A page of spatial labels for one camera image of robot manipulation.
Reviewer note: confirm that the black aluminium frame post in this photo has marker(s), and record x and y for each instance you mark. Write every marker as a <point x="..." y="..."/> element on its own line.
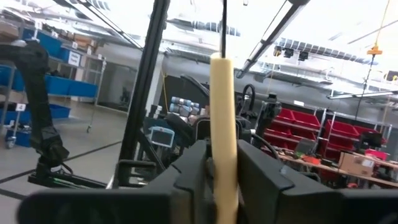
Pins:
<point x="143" y="93"/>

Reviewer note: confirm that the wooden workbench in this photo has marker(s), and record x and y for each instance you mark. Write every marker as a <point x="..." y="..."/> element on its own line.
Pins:
<point x="323" y="166"/>

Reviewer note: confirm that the black overhead frame beam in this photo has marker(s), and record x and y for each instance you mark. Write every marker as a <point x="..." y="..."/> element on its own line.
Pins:
<point x="102" y="21"/>
<point x="270" y="34"/>

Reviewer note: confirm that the white framed small monitor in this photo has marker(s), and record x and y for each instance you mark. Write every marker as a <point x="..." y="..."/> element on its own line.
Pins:
<point x="161" y="137"/>

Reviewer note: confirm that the cardboard box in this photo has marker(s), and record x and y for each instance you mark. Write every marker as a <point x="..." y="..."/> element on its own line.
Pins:
<point x="356" y="163"/>

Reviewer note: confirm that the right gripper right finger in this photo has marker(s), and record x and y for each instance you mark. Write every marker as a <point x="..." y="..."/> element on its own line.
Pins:
<point x="261" y="174"/>

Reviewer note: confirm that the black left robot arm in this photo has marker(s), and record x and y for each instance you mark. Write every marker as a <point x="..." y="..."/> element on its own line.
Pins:
<point x="31" y="93"/>

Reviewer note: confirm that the blue bin with white label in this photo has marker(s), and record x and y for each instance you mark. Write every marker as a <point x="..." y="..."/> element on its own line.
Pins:
<point x="73" y="58"/>

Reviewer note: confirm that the blue storage bin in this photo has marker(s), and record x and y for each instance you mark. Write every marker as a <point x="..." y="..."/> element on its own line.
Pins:
<point x="11" y="77"/>
<point x="46" y="42"/>
<point x="15" y="116"/>
<point x="71" y="87"/>
<point x="21" y="138"/>
<point x="59" y="111"/>

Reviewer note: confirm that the metal shelving rack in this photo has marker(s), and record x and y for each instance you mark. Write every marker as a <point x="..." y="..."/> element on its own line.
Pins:
<point x="99" y="81"/>

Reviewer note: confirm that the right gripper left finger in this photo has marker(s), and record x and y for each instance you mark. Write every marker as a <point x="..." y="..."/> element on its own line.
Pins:
<point x="192" y="168"/>

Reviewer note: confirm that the stack of grey blue rolls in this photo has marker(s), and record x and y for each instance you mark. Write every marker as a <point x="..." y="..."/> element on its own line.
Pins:
<point x="183" y="105"/>

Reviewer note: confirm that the red storage bin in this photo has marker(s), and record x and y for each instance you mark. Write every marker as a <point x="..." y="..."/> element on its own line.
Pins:
<point x="340" y="129"/>
<point x="295" y="119"/>
<point x="286" y="137"/>

